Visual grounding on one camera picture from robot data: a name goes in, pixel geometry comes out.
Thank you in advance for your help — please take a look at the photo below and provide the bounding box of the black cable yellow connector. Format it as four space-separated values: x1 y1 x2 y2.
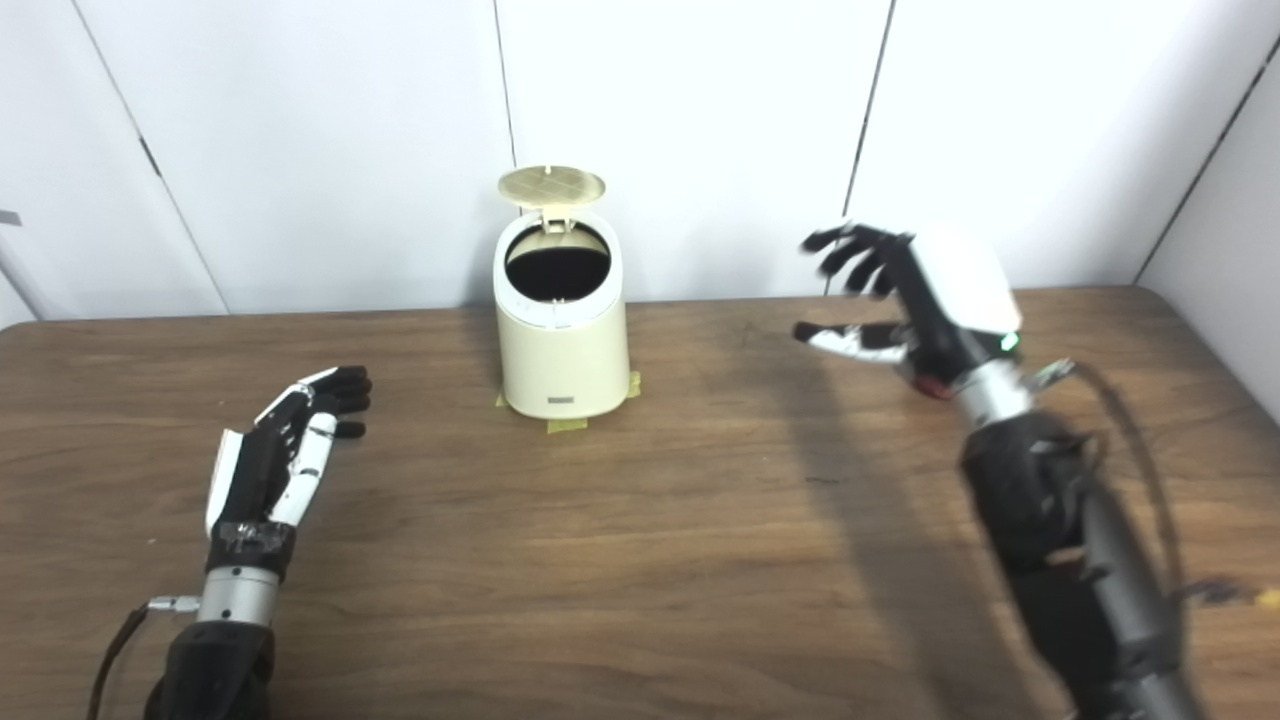
1180 578 1280 611

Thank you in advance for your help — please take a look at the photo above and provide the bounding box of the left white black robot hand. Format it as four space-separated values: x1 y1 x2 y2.
204 365 373 576

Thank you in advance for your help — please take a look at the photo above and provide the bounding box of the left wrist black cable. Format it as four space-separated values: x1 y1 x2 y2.
85 596 201 720

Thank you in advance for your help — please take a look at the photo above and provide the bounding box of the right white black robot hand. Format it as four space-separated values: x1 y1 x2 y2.
793 222 1023 401

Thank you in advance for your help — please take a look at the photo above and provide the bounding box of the cream round bin lid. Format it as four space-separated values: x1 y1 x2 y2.
498 165 607 236

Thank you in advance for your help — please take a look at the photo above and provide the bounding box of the cream-colored round bin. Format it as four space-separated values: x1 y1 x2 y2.
493 205 631 421

